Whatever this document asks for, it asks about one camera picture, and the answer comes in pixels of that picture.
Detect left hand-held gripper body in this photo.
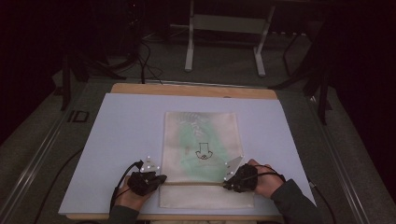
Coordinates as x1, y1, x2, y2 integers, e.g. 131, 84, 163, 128
126, 156, 163, 197

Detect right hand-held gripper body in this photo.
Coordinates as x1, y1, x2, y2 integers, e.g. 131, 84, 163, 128
223, 155, 260, 194

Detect white printed cloth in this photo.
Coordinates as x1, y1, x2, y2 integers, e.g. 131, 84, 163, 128
159, 111, 255, 210

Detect person's left hand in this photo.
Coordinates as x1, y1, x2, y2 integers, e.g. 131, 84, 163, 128
115, 175, 157, 213

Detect person's right hand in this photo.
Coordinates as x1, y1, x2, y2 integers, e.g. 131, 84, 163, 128
247, 159, 285, 200

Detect green printed garment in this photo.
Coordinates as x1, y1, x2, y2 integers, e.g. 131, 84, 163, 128
177, 112, 232, 183

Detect light blue table mat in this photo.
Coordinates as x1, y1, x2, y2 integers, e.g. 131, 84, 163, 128
58, 92, 318, 217

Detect wooden table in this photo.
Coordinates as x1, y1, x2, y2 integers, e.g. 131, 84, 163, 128
65, 82, 285, 222

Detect black tripod stand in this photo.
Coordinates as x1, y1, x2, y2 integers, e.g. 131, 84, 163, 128
269, 27, 333, 126

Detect white metal stand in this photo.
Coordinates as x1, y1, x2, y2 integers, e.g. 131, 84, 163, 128
184, 0, 276, 78

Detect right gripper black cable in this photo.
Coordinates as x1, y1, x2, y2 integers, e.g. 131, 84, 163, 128
246, 164, 287, 184

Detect black floor cable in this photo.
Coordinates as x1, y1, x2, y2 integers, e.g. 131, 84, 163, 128
33, 147, 85, 224
307, 179, 338, 224

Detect metal floor rail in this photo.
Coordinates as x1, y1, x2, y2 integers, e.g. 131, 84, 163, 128
305, 95, 375, 224
0, 92, 82, 224

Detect tangled black cables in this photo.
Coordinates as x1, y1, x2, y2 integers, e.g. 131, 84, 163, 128
134, 31, 164, 86

